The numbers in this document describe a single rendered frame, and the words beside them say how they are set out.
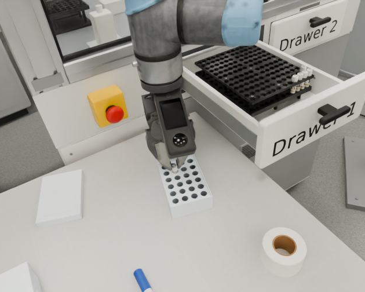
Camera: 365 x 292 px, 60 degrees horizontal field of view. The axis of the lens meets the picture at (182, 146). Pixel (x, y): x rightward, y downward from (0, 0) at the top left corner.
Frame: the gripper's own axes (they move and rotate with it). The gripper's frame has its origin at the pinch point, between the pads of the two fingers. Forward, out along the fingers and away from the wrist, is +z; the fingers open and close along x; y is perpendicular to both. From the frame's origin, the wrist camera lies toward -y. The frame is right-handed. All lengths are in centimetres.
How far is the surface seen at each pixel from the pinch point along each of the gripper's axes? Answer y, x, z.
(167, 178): -0.7, 1.9, 2.2
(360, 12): 130, -154, 36
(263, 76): 12.7, -25.0, -8.6
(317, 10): 36, -53, -11
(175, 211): -8.5, 2.2, 3.1
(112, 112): 13.0, 9.8, -7.4
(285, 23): 33, -41, -11
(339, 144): 64, -106, 81
